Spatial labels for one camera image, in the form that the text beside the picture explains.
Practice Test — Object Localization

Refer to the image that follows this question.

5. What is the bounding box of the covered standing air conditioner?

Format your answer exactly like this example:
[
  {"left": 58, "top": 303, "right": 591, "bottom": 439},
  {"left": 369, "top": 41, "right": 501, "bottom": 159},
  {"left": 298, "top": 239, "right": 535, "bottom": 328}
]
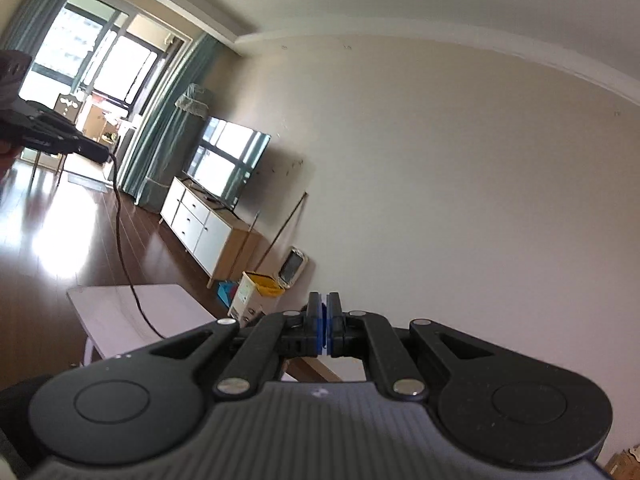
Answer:
[{"left": 137, "top": 84, "right": 208, "bottom": 211}]

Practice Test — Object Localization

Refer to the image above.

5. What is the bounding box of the flat screen television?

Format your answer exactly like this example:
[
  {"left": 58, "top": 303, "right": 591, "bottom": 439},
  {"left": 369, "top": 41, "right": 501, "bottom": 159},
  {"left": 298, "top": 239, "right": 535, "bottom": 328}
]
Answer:
[{"left": 181, "top": 116, "right": 272, "bottom": 212}]

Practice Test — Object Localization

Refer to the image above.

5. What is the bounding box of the white wooden tv cabinet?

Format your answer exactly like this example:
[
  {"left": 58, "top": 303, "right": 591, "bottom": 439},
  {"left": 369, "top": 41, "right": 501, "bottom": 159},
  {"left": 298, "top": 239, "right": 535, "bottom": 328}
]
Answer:
[{"left": 160, "top": 176, "right": 266, "bottom": 288}]

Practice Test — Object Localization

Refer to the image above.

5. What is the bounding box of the sliding glass door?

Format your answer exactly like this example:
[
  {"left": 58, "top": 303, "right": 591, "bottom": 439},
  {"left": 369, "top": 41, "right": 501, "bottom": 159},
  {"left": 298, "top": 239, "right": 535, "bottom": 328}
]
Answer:
[{"left": 20, "top": 0, "right": 193, "bottom": 181}]

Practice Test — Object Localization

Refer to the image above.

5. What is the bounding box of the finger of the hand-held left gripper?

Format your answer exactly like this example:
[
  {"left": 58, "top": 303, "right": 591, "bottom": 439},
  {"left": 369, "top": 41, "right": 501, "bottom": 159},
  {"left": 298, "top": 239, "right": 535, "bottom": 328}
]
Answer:
[
  {"left": 22, "top": 101, "right": 112, "bottom": 161},
  {"left": 15, "top": 130, "right": 110, "bottom": 163}
]

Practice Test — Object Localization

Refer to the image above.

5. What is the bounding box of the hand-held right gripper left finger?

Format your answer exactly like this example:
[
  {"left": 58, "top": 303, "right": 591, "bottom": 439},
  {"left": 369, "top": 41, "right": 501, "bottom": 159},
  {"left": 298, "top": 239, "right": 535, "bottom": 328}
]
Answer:
[{"left": 145, "top": 291, "right": 327, "bottom": 401}]

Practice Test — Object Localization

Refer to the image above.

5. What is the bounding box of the dark brown shoelace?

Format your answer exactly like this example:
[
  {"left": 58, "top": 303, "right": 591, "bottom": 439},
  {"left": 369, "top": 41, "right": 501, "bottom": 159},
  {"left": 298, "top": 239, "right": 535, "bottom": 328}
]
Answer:
[{"left": 107, "top": 152, "right": 166, "bottom": 340}]

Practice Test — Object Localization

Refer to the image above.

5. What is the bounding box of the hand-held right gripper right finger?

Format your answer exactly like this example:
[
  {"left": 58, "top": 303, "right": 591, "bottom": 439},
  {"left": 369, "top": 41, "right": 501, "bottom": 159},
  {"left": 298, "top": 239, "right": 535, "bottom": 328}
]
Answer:
[{"left": 326, "top": 291, "right": 496, "bottom": 403}]

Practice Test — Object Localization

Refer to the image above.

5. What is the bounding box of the white trash bin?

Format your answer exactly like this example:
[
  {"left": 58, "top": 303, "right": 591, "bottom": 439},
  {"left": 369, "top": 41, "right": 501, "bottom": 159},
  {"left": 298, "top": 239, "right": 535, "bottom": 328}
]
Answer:
[{"left": 227, "top": 245, "right": 308, "bottom": 326}]

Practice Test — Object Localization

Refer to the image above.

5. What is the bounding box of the red printed cardboard box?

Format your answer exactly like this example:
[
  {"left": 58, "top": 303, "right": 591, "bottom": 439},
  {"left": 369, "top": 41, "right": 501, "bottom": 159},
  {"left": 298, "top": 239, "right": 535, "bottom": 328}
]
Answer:
[{"left": 602, "top": 447, "right": 640, "bottom": 480}]

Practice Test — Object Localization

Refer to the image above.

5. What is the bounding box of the wooden broom stick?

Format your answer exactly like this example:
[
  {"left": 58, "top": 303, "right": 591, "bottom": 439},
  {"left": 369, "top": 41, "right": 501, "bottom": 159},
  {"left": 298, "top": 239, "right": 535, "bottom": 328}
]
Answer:
[{"left": 252, "top": 191, "right": 308, "bottom": 273}]

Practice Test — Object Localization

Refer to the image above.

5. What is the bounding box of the yellow trash bag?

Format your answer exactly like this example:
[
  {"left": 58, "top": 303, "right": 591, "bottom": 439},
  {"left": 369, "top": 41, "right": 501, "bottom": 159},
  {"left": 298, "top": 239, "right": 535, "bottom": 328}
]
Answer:
[{"left": 244, "top": 271, "right": 286, "bottom": 297}]

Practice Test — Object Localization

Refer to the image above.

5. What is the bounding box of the grey door mat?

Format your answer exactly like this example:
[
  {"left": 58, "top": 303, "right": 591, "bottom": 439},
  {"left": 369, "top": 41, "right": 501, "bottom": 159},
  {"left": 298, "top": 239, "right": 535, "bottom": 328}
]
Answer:
[{"left": 65, "top": 172, "right": 108, "bottom": 193}]

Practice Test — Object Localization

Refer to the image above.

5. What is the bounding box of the wooden chair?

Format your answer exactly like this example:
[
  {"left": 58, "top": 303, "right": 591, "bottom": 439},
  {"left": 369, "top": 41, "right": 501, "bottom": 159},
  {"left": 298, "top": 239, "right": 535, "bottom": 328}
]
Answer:
[{"left": 32, "top": 92, "right": 83, "bottom": 171}]

